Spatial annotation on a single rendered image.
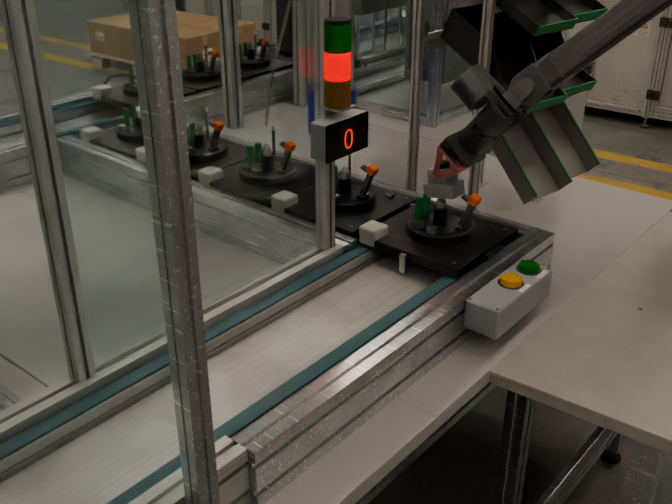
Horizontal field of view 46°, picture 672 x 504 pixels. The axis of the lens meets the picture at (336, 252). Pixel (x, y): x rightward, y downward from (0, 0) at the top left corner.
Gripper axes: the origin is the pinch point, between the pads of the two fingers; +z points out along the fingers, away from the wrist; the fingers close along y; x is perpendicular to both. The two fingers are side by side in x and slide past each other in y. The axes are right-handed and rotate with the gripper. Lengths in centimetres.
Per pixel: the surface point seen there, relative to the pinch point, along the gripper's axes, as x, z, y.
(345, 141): -13.1, -2.0, 20.0
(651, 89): -16, 130, -398
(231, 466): 22, 0, 75
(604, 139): -8, 157, -358
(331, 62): -23.8, -12.1, 21.3
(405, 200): -3.1, 19.9, -8.3
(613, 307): 42.1, -2.2, -12.3
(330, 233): -3.8, 17.4, 18.9
